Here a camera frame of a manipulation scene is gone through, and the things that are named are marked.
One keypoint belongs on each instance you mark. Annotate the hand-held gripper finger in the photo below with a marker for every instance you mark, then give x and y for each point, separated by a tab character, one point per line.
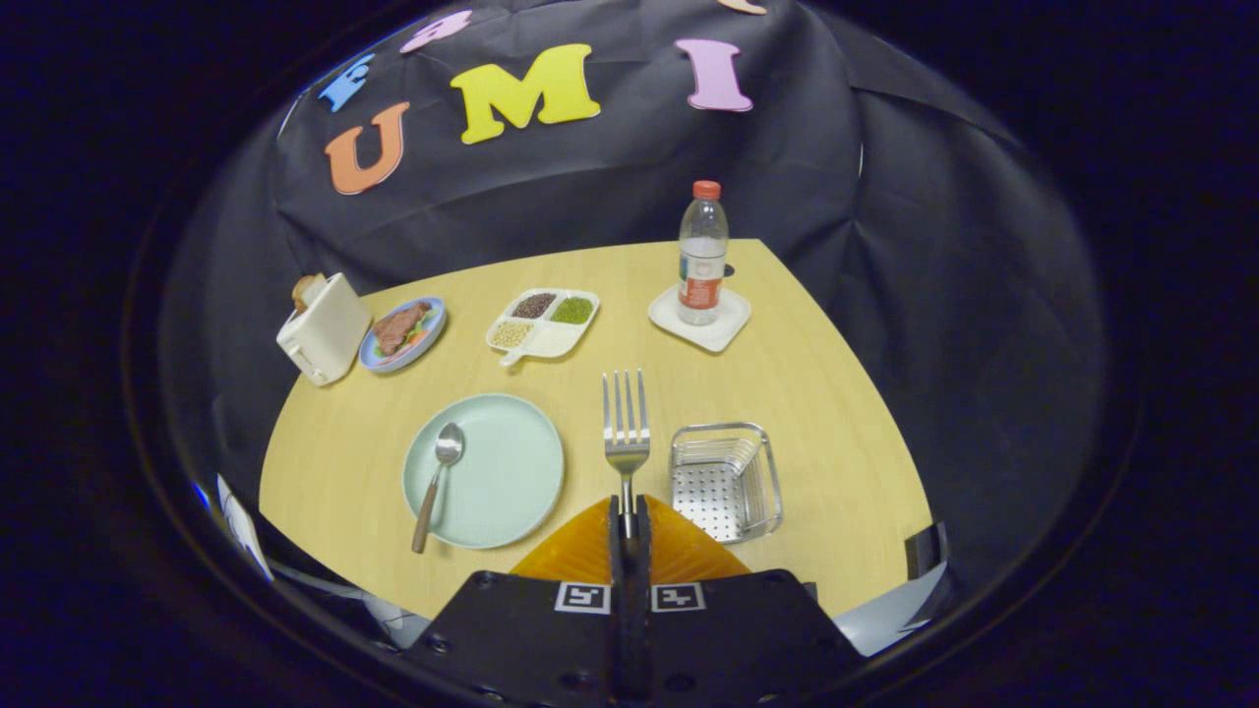
618	610
641	610

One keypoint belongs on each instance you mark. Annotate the light green plate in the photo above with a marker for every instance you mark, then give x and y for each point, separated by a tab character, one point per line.
502	472

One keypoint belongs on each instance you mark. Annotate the white divided dish with beans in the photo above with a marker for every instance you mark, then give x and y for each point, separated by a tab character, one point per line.
556	339

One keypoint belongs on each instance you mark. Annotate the white square coaster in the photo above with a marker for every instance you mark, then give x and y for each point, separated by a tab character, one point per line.
730	324

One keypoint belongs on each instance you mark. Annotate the blue plate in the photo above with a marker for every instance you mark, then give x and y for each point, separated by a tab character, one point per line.
437	320

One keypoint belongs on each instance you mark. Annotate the clear water bottle red cap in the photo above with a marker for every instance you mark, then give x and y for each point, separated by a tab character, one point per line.
702	265

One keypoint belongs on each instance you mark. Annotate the brown steak with vegetables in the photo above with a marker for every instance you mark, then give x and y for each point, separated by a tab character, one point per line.
398	329

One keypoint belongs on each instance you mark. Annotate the white toaster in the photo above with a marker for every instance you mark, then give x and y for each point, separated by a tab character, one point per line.
325	334

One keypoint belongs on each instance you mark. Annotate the black backdrop cloth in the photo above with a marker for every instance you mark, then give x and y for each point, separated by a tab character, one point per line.
590	177

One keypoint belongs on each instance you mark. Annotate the toasted bread slice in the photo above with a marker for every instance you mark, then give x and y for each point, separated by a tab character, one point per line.
305	290

